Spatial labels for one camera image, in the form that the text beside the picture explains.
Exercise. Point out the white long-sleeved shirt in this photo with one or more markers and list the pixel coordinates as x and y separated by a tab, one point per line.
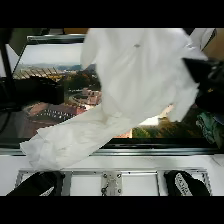
140	76

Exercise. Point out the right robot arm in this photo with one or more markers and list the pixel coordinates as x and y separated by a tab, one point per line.
210	83

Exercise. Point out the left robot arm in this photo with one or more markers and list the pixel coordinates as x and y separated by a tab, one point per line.
40	91

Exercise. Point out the green garment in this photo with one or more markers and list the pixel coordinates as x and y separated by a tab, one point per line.
210	130

